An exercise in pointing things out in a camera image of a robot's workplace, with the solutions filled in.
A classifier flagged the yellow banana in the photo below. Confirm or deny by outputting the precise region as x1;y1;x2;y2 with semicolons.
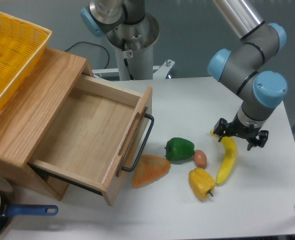
215;136;238;186

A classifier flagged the green bell pepper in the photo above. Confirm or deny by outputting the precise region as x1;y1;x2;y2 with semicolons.
165;137;195;162

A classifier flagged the orange triangular sandwich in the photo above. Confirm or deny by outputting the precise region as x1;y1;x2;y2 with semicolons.
131;154;171;188

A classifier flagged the wooden cabinet box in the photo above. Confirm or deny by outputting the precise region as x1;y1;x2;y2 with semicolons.
0;47;93;200

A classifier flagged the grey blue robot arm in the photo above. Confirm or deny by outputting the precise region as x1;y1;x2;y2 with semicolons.
80;0;288;149

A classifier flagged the black metal drawer handle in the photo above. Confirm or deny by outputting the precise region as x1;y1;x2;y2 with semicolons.
121;113;155;173

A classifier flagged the yellow plastic basket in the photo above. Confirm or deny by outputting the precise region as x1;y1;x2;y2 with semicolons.
0;12;52;112

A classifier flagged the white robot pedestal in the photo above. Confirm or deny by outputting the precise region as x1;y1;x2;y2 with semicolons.
106;13;160;81

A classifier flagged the black cable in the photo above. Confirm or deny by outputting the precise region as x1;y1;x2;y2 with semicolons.
64;41;110;70

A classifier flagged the blue handled frying pan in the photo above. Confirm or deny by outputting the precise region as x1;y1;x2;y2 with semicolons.
0;190;59;234

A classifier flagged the wooden drawer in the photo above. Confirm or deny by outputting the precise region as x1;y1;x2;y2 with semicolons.
28;75;153;206

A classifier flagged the yellow bell pepper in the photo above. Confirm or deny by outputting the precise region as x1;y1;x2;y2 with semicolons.
188;167;216;201

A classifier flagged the brown egg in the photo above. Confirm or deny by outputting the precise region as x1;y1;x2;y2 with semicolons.
193;149;207;169

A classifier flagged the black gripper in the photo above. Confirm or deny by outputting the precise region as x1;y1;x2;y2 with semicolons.
213;117;269;151

